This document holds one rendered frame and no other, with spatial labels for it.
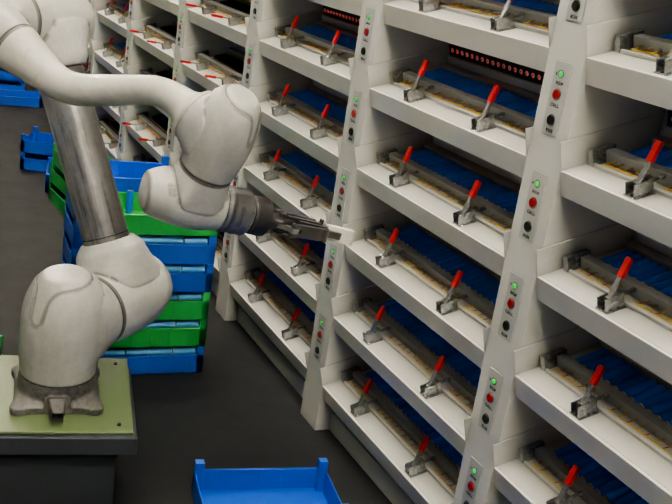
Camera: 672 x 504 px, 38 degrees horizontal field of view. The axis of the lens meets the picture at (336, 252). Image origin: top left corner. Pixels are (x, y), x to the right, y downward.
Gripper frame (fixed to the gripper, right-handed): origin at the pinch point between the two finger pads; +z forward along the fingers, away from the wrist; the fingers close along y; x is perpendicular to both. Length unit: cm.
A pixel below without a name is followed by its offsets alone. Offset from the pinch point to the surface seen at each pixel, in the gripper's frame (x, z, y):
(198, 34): 21, 20, -170
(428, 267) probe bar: -3.3, 26.2, -3.1
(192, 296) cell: -41, 4, -67
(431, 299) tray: -7.5, 22.8, 6.5
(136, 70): -5, 23, -240
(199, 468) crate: -59, -8, -9
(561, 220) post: 20.2, 17.1, 39.8
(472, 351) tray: -10.5, 21.5, 26.0
